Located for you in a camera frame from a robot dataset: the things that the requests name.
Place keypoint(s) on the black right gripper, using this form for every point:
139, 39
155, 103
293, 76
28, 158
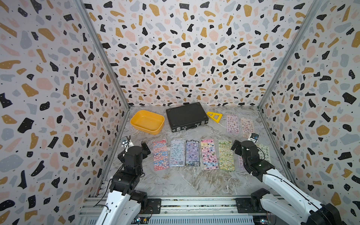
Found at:
240, 146

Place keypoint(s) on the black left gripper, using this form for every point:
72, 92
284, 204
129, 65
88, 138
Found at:
146, 150

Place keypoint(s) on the blue pink sticker sheet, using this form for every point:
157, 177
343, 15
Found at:
160, 155

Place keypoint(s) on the purple pink sticker sheet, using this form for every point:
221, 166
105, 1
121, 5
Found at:
241, 165

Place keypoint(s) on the green animal sticker sheet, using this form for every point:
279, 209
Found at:
226, 155

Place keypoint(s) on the pale green sticker sheet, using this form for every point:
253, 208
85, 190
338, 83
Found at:
264, 152

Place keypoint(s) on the yellow storage tray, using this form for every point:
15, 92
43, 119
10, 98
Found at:
148, 122

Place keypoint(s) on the clear sticker sheet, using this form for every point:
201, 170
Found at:
177, 153

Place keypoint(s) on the pink cat sticker sheet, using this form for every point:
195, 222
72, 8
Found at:
209, 156

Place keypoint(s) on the holographic sticker sheet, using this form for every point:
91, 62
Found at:
192, 156

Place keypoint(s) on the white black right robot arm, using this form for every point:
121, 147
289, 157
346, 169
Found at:
297, 208

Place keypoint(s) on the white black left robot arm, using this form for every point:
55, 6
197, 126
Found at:
124, 202

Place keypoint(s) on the yellow triangle ruler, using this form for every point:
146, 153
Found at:
216, 117

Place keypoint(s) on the black briefcase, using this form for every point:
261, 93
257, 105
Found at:
186, 117

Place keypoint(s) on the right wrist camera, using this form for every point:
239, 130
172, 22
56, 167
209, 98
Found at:
253, 137

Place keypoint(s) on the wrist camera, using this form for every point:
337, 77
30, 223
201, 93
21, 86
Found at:
126, 142
253, 137

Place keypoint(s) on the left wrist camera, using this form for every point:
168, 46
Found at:
126, 142

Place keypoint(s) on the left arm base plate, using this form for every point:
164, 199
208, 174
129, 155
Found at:
151, 206

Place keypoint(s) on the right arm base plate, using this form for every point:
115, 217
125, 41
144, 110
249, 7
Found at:
246, 205

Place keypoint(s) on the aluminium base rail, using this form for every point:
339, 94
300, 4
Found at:
191, 210

